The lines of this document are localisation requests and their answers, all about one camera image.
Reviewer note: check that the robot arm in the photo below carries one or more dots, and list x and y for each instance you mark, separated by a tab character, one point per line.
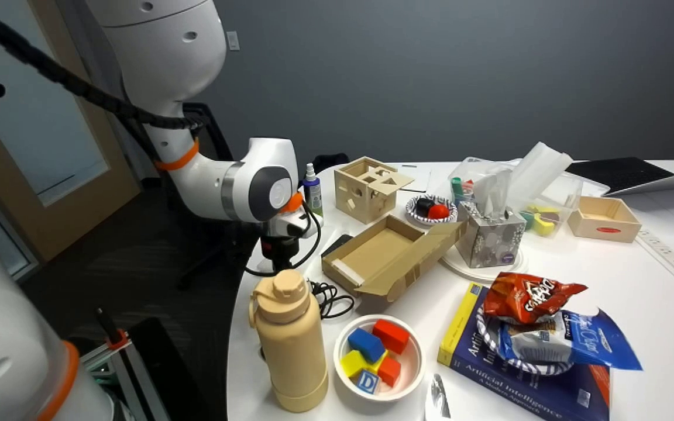
208	181

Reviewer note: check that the wooden door with glass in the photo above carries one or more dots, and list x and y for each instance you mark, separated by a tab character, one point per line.
50	134

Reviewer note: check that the wooden tray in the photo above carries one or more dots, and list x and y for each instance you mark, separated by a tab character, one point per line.
603	219

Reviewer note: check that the beige water bottle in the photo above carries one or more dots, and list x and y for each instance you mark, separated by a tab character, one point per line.
290	351

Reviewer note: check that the wall switch plate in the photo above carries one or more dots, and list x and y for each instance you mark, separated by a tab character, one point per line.
233	41

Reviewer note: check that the open cardboard box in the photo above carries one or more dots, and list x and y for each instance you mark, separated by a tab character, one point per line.
381	251

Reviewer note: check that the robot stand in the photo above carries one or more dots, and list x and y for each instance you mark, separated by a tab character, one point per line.
138	362

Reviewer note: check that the clear plastic container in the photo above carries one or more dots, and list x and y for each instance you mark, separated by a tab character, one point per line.
565	193

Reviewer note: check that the yellow block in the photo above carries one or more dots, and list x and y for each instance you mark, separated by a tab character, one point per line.
351	363

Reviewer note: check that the white paper sheet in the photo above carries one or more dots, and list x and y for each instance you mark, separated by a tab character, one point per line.
418	178

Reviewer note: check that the small orange-red block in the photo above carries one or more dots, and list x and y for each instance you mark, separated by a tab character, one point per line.
389	371

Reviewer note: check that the white power strip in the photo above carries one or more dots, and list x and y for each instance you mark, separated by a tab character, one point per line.
673	260

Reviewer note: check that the blue chip bag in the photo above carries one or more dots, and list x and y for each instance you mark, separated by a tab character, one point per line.
583	342

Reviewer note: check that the yellow toy piece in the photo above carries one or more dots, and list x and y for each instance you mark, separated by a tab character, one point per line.
544	225

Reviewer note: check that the red toy piece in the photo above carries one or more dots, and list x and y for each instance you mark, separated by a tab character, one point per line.
438	211

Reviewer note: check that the blue and yellow book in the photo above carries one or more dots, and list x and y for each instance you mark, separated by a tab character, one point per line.
489	374

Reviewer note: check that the patterned tissue box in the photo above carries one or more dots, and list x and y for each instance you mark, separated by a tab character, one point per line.
489	240

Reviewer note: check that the white plastic bag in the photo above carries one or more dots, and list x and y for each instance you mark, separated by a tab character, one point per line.
539	169

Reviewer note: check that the white wrapper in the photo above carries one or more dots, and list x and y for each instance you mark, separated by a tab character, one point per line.
437	400

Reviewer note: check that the wooden shape sorter box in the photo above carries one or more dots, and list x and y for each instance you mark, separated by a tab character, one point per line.
366	196

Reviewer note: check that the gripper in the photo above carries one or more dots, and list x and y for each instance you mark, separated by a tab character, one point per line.
278	248

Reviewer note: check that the small spray bottle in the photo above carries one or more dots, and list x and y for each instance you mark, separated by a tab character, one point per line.
313	193

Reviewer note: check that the white plate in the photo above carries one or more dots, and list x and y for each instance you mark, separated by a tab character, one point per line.
460	266

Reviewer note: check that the patterned paper plate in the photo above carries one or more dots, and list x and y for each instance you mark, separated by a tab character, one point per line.
414	215

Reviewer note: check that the flat black device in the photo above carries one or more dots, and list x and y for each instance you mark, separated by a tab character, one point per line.
337	244

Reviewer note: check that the laptop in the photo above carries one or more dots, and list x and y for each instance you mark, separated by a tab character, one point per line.
623	172

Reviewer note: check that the red chip bag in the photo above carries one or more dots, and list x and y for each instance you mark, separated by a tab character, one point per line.
524	298

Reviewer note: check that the black toy piece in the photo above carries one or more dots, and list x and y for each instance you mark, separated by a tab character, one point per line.
424	206

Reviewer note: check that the blue letter block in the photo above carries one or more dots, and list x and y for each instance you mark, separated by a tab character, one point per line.
368	383

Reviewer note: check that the patterned paper bowl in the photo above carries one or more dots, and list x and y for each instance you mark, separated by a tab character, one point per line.
492	351

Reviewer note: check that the white bowl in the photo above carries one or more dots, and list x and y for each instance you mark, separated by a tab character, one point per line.
410	368

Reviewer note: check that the red block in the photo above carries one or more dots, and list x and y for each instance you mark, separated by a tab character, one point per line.
392	336

